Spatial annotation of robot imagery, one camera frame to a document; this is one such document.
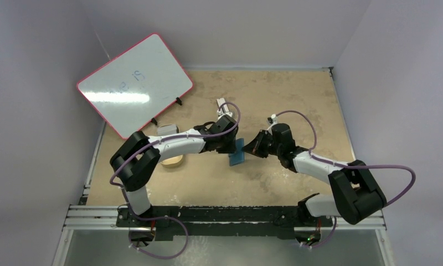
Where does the blue card holder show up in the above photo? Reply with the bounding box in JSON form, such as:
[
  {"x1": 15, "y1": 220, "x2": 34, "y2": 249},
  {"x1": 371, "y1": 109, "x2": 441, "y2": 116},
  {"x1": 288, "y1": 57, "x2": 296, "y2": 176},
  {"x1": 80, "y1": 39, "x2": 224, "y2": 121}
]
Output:
[{"x1": 229, "y1": 151, "x2": 245, "y2": 167}]

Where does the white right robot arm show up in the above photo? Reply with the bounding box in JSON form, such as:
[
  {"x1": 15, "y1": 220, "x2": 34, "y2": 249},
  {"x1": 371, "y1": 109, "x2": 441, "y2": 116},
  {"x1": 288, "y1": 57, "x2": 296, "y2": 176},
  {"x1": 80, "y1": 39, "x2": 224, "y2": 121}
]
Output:
[{"x1": 242, "y1": 123, "x2": 387, "y2": 226}]

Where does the white whiteboard eraser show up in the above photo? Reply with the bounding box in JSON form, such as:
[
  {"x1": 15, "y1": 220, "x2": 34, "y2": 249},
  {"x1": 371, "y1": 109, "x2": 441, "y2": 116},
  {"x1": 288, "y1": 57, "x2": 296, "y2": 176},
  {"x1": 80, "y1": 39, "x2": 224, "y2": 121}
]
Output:
[{"x1": 216, "y1": 98, "x2": 229, "y2": 116}]

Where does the gold oval tin tray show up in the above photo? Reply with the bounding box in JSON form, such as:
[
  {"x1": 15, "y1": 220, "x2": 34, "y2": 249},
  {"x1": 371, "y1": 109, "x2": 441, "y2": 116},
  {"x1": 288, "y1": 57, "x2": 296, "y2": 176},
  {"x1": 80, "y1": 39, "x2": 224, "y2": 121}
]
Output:
[{"x1": 160, "y1": 155, "x2": 184, "y2": 168}]

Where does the aluminium frame rail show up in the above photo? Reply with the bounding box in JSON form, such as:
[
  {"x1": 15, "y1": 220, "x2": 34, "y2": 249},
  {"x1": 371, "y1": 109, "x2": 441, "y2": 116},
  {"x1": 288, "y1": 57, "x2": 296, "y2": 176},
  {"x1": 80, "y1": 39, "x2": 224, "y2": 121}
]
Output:
[{"x1": 64, "y1": 205, "x2": 387, "y2": 230}]

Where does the black mounting base plate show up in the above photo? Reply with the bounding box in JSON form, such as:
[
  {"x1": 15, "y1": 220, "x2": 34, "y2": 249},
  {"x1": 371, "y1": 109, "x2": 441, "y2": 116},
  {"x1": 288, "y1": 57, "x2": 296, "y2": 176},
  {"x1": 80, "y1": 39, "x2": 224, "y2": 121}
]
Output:
[{"x1": 116, "y1": 206, "x2": 333, "y2": 241}]

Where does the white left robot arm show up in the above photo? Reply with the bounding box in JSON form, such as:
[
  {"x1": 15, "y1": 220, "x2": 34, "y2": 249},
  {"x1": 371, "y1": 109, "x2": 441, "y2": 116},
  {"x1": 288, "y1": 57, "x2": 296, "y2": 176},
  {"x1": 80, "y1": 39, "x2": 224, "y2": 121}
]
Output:
[{"x1": 110, "y1": 115, "x2": 238, "y2": 227}]

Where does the pink framed whiteboard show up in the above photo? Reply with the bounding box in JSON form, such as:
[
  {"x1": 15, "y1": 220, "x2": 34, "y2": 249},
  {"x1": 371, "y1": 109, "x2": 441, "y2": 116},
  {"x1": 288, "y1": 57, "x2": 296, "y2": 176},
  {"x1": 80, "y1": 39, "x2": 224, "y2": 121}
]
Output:
[{"x1": 76, "y1": 33, "x2": 193, "y2": 139}]

